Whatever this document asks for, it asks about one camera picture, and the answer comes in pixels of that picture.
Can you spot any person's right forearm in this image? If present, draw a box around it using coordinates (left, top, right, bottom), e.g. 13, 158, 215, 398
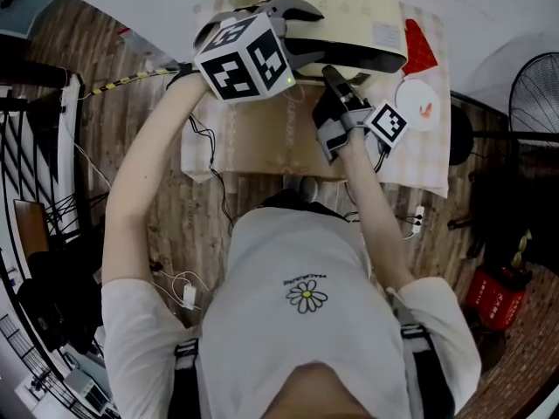
338, 128, 416, 292

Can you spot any black metal rack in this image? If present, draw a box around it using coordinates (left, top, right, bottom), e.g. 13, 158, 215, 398
0, 58, 88, 244

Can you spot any small white appliance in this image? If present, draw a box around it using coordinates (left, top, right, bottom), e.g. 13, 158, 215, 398
65, 367, 110, 414

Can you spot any white round plate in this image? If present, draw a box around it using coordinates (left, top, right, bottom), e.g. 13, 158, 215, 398
395, 78, 441, 133

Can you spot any black harness strap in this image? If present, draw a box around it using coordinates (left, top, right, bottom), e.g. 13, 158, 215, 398
399, 323, 455, 419
173, 338, 202, 419

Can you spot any red quilted oven mitt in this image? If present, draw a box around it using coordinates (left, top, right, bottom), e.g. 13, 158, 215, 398
402, 18, 439, 77

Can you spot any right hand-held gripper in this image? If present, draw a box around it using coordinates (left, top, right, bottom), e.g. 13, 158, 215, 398
312, 65, 410, 163

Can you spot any person's left forearm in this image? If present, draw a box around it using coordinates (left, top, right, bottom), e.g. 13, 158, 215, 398
102, 74, 209, 285

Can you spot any black floor fan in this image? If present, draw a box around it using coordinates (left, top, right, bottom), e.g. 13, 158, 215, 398
447, 52, 559, 168

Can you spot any grey shoe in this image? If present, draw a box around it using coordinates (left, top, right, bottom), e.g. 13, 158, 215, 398
281, 175, 319, 203

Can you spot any table with checkered cloth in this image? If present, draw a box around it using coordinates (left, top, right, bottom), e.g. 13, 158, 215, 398
181, 0, 451, 198

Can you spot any red fire equipment box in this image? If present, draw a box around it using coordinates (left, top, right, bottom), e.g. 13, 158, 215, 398
465, 266, 528, 332

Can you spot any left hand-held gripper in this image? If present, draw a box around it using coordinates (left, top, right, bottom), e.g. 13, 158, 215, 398
193, 0, 327, 104

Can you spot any brown table runner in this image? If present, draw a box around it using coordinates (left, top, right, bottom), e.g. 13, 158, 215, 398
220, 83, 350, 179

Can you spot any black office chair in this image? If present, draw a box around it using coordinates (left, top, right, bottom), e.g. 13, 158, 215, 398
17, 251, 106, 353

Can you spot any brown wooden board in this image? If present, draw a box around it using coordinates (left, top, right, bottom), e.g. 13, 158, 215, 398
12, 198, 50, 257

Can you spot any cream toaster oven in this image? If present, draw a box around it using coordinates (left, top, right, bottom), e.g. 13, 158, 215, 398
259, 0, 408, 87

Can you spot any person's white daisy t-shirt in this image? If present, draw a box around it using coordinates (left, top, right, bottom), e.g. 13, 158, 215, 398
100, 207, 481, 419

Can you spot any clear plastic bag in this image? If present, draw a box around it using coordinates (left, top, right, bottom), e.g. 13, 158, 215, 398
116, 26, 176, 67

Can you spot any yellow black striped floor strip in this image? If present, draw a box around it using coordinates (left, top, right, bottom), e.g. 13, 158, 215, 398
91, 68, 180, 95

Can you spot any person's face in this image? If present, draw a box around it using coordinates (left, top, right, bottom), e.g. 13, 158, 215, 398
266, 362, 372, 419

